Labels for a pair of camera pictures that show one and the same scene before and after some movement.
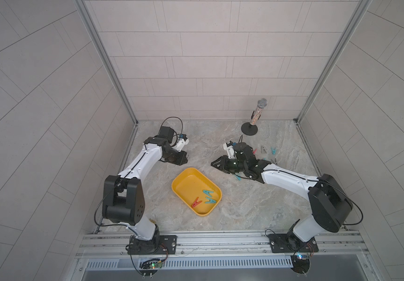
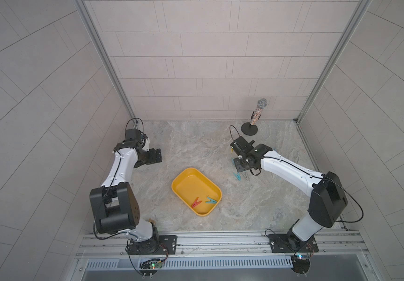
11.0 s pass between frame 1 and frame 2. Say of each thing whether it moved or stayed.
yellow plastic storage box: stayed
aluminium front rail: stayed
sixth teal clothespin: stayed
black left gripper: moved
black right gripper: moved
